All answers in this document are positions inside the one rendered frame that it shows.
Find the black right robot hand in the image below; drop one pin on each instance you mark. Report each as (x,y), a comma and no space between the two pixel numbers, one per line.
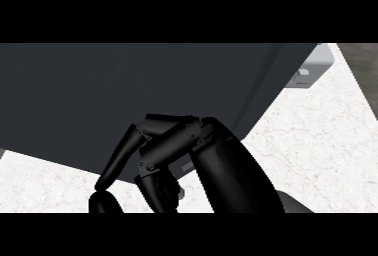
(231,173)

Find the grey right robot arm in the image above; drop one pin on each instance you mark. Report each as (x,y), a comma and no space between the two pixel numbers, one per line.
(293,204)

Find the large dark grey door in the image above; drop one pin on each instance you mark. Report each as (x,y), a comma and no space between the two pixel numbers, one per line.
(123,86)

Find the pale grey appliance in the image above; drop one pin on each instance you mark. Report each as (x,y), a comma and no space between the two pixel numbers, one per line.
(315,68)

